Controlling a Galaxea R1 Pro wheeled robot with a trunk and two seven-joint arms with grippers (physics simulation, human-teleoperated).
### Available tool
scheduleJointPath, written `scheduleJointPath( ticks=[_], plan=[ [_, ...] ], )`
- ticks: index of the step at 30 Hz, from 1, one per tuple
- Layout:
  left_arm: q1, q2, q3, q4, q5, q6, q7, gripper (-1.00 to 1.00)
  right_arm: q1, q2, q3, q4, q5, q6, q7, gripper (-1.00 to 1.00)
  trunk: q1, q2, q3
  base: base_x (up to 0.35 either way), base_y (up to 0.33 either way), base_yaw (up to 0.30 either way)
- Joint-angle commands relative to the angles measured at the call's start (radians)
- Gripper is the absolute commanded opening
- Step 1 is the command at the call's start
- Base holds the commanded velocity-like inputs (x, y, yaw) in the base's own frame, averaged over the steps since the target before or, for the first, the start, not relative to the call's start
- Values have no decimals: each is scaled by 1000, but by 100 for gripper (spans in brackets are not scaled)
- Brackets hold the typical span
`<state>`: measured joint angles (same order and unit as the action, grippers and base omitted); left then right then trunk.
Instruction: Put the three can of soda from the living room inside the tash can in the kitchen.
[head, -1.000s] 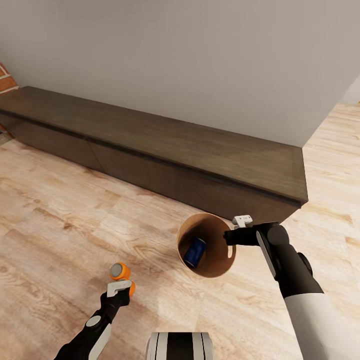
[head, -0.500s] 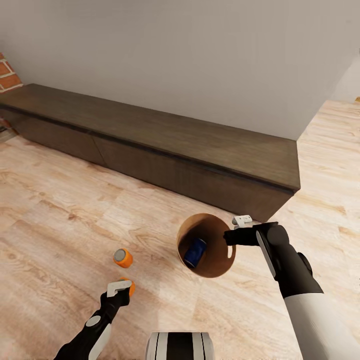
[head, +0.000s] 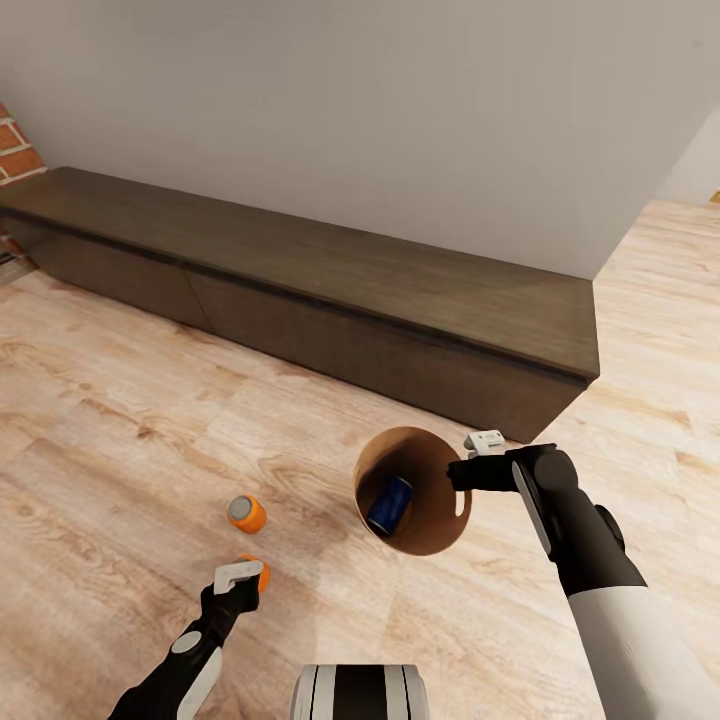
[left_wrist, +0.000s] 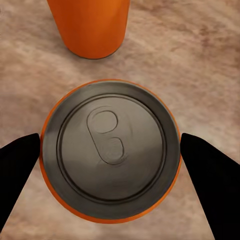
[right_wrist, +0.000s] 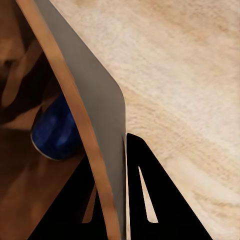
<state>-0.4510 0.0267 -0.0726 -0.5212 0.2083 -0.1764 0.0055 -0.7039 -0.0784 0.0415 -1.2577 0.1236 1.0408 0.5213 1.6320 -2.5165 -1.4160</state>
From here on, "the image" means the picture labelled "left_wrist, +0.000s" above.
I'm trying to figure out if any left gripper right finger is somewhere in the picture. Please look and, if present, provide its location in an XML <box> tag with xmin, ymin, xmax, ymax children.
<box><xmin>180</xmin><ymin>133</ymin><xmax>240</xmax><ymax>240</ymax></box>

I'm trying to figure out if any can of soda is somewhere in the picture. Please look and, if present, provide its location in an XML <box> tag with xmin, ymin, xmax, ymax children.
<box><xmin>39</xmin><ymin>79</ymin><xmax>182</xmax><ymax>224</ymax></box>
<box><xmin>47</xmin><ymin>0</ymin><xmax>131</xmax><ymax>60</ymax></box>

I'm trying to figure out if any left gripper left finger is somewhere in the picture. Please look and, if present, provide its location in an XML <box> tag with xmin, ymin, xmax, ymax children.
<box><xmin>0</xmin><ymin>133</ymin><xmax>40</xmax><ymax>233</ymax></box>

